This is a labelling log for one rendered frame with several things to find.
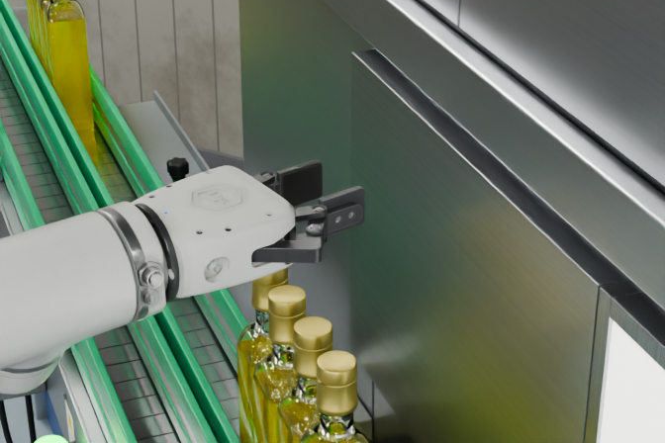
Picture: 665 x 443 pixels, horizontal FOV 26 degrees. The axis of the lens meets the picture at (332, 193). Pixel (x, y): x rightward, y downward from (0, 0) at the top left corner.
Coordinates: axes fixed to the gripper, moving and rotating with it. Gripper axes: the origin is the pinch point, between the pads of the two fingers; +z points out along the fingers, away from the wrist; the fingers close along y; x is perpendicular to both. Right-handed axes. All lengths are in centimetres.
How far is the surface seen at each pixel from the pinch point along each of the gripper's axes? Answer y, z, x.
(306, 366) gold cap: 4.6, 1.5, 18.8
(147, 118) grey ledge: 108, 43, 44
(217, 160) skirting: 257, 144, 139
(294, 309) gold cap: 9.6, 3.8, 16.4
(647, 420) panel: -29.1, 6.1, 6.6
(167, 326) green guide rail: 41, 8, 36
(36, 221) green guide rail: 72, 7, 36
